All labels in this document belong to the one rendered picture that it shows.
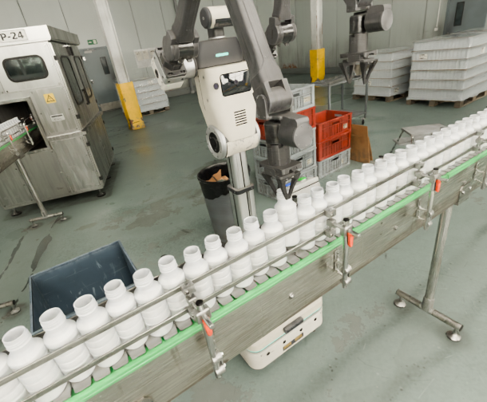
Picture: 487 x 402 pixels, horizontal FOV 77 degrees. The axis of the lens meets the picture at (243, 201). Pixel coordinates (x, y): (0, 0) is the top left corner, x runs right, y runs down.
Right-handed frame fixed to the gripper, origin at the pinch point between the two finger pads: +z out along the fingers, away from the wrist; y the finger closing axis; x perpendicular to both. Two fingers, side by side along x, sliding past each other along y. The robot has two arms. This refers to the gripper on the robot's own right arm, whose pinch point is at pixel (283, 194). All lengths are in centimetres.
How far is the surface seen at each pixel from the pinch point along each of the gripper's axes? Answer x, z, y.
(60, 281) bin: -61, 29, -57
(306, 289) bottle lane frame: 0.9, 30.4, 5.4
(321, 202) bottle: 11.6, 6.3, 2.6
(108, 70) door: 209, -60, -1193
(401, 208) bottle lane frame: 47, 22, 6
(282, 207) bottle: -1.8, 2.8, 1.4
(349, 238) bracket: 11.4, 13.8, 12.5
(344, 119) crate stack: 250, 50, -188
